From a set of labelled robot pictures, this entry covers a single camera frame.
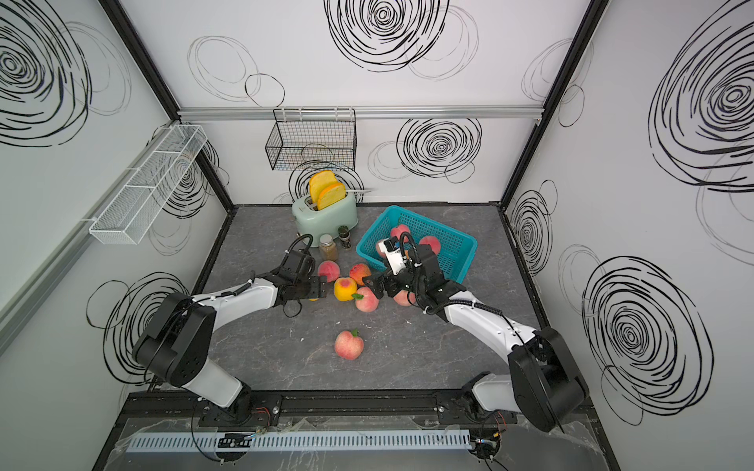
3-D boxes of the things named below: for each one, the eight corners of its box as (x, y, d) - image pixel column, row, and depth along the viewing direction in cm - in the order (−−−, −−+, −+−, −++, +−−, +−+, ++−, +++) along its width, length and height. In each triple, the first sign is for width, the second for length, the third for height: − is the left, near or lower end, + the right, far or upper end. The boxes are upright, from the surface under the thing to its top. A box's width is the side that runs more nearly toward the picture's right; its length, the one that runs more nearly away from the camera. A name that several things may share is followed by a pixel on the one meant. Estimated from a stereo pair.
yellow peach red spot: (335, 303, 95) (333, 294, 90) (337, 286, 99) (335, 276, 94) (355, 303, 95) (354, 294, 90) (357, 286, 99) (355, 276, 94)
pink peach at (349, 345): (337, 361, 83) (334, 353, 78) (339, 337, 88) (336, 328, 82) (363, 361, 83) (361, 353, 78) (364, 337, 88) (362, 328, 83)
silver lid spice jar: (323, 265, 104) (318, 247, 96) (325, 252, 108) (320, 234, 100) (337, 265, 104) (333, 247, 96) (338, 252, 108) (334, 234, 100)
